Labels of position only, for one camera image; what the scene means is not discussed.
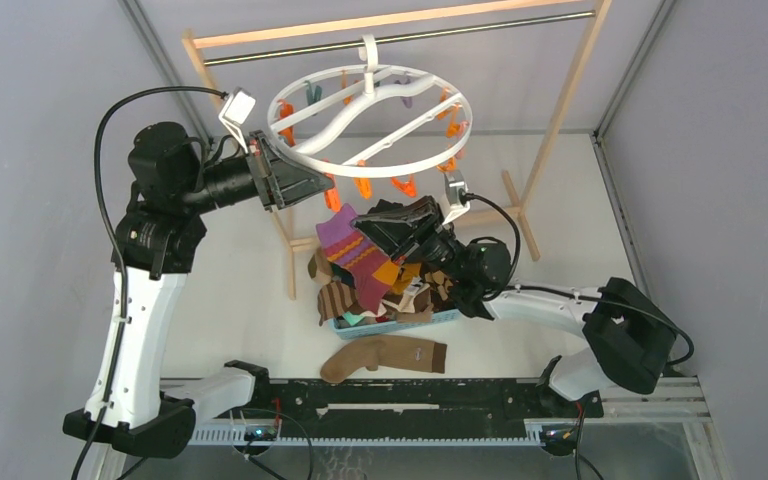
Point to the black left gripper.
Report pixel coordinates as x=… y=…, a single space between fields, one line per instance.
x=279 y=180

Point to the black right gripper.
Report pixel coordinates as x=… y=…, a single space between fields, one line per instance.
x=405 y=232

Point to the orange clothespin clip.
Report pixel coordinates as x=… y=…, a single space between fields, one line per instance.
x=331 y=195

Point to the purple striped sock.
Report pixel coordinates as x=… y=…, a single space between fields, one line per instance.
x=373 y=272

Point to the white round clip hanger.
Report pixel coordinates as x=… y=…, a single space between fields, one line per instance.
x=373 y=121

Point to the tan brown sock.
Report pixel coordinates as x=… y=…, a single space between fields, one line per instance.
x=390 y=351

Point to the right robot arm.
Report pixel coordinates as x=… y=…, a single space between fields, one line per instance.
x=628 y=338

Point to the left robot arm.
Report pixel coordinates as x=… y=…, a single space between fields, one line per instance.
x=155 y=246

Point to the pile of mixed socks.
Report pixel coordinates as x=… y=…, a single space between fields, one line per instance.
x=418 y=296

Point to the teal clothespin clip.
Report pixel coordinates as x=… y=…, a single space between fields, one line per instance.
x=313 y=93

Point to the light blue sock basket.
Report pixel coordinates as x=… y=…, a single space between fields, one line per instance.
x=389 y=327

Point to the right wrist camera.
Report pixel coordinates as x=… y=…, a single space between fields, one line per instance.
x=453 y=203

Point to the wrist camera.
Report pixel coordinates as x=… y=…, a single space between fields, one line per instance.
x=453 y=203
x=237 y=107

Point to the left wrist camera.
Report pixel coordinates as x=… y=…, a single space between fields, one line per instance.
x=237 y=107

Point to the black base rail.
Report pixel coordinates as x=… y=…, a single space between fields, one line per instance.
x=490 y=411

